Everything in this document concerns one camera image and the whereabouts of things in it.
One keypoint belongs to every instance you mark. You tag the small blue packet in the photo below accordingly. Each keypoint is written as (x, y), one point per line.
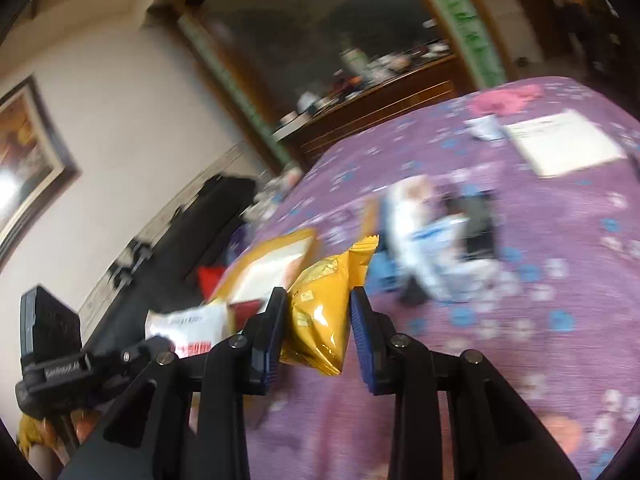
(382, 272)

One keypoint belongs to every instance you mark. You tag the purple floral bedspread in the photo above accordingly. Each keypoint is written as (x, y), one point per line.
(540, 320)

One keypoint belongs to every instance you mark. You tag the white flat paper box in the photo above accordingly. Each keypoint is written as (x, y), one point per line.
(562, 142)

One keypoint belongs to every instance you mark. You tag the white and red snack packet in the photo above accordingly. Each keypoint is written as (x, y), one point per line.
(192, 325)

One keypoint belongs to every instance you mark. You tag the pink cloth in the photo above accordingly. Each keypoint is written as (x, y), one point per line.
(502, 99)

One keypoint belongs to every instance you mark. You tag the small white packet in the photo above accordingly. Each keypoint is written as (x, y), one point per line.
(485, 127)

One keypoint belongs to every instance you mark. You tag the clutter of small bottles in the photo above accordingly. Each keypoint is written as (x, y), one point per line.
(365, 70)

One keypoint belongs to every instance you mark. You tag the wooden dresser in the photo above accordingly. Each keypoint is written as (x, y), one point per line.
(380, 105)

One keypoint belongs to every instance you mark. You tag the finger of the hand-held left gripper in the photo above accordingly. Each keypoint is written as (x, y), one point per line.
(125, 357)

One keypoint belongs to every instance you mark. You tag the framed wall picture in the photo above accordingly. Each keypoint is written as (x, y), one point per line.
(25, 160)

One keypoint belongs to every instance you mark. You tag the orange packet with white window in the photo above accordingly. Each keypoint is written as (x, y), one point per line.
(265, 270)

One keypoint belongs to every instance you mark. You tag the black bag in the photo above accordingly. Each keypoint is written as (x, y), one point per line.
(185, 240)

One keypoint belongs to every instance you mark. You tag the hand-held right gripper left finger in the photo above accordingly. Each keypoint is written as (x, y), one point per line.
(270, 345)

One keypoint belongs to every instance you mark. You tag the white and blue packet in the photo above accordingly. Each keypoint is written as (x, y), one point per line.
(425, 240)

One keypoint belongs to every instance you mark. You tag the large wood framed mirror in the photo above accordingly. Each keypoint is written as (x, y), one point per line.
(300, 20)

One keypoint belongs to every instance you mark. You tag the black flat packet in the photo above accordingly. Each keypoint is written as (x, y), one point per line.
(477, 225)

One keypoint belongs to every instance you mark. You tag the yellow snack packet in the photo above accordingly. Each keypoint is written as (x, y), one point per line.
(320, 310)

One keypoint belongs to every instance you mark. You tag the person's left hand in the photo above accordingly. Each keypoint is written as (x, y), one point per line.
(80, 427)

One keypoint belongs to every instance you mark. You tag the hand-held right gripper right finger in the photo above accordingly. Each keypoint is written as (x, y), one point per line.
(361, 345)

